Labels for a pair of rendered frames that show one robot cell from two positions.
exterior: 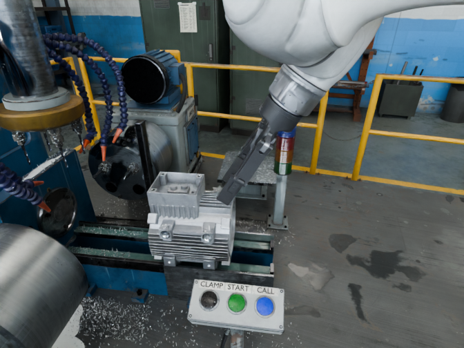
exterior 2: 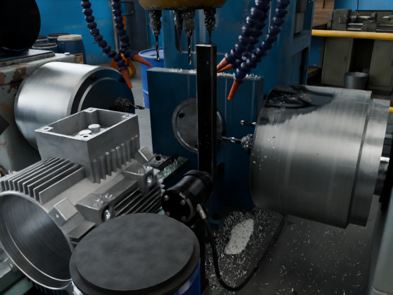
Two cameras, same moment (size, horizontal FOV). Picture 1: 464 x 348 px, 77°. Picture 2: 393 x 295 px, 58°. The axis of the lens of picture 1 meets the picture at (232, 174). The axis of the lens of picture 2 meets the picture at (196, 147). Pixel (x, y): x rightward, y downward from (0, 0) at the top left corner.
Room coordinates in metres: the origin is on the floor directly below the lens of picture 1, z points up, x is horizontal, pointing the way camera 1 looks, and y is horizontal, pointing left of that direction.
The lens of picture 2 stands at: (0.95, -0.29, 1.33)
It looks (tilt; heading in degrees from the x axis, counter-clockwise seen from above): 24 degrees down; 111
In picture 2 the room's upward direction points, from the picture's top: 1 degrees counter-clockwise
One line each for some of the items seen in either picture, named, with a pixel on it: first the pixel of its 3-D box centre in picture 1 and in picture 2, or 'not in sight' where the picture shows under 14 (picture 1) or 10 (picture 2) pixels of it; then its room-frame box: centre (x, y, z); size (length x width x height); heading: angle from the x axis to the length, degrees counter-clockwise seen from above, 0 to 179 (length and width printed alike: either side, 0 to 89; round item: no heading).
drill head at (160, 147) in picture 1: (137, 155); (332, 155); (0.98, 0.36, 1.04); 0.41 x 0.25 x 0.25; 173
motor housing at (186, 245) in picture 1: (195, 224); (83, 206); (0.61, 0.10, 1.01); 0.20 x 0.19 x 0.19; 84
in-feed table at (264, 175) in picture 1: (248, 177); not in sight; (1.12, -0.08, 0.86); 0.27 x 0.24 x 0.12; 173
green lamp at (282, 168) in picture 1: (282, 165); not in sight; (0.88, -0.17, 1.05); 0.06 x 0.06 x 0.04
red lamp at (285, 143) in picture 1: (285, 141); not in sight; (0.88, -0.17, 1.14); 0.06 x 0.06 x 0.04
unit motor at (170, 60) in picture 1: (167, 101); not in sight; (1.28, 0.29, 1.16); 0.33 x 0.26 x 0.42; 173
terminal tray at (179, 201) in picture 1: (178, 194); (92, 143); (0.61, 0.14, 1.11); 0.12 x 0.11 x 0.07; 84
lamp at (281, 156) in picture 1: (284, 153); not in sight; (0.88, -0.17, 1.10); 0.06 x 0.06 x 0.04
